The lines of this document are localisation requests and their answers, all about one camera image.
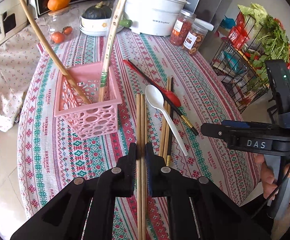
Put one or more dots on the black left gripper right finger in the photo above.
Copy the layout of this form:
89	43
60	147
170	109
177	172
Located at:
164	181

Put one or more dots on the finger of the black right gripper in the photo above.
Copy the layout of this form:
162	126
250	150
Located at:
218	131

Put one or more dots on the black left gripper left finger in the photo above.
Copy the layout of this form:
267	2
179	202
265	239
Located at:
103	191

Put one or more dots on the black chopstick gold tip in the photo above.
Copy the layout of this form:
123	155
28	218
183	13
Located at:
182	116
170	133

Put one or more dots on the red plastic spoon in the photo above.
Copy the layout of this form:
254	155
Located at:
167	93

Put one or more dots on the pink plastic utensil basket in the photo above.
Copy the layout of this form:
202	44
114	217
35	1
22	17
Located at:
96	118

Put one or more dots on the wooden chopstick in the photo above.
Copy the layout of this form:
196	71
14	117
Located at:
163	128
138	165
165	150
143	168

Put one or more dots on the white plastic spoon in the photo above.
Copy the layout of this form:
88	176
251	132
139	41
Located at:
156	100

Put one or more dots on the jar of dried apple rings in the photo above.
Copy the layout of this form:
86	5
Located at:
194	39

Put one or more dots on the green leafy vegetables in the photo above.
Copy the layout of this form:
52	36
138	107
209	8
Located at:
270	38

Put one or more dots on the jar of red dried fruit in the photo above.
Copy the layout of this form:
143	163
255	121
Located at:
181	27

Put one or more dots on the white electric cooker pot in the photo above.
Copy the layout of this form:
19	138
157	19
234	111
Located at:
153	17

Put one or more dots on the floral white cloth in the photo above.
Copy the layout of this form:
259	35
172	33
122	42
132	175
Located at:
28	80

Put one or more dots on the painted bamboo utensil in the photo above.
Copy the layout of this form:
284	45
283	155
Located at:
108	48

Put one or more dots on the glass jar wooden lid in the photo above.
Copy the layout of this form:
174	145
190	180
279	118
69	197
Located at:
62	25

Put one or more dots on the dark green pumpkin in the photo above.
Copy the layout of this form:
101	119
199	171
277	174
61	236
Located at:
97	12

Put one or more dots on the orange tangerine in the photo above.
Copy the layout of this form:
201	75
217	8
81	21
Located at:
55	5

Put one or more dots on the long wooden stick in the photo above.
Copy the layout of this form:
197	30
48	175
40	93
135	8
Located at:
52	54

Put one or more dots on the black wire rack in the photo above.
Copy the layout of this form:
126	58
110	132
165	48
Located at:
233	67

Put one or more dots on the white ceramic bowl green handle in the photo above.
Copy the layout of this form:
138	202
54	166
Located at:
100	27

